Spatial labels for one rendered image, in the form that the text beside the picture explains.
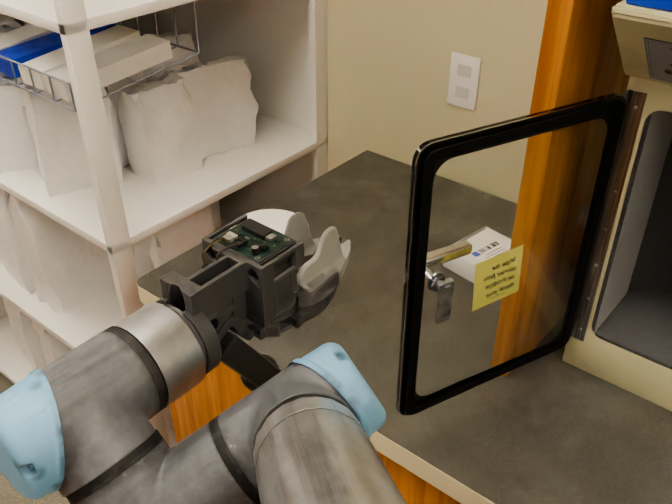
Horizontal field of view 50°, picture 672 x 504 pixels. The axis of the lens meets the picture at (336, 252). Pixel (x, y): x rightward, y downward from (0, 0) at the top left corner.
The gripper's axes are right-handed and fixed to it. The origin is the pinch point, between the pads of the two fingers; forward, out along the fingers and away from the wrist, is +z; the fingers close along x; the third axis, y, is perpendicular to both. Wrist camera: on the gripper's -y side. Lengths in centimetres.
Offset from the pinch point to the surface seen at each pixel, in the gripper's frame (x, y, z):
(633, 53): -13.9, 14.3, 34.4
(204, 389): 43, -58, 14
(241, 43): 100, -21, 84
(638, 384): -24, -35, 41
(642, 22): -15.4, 19.0, 29.7
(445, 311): -5.3, -14.0, 14.5
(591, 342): -16, -31, 41
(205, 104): 85, -26, 57
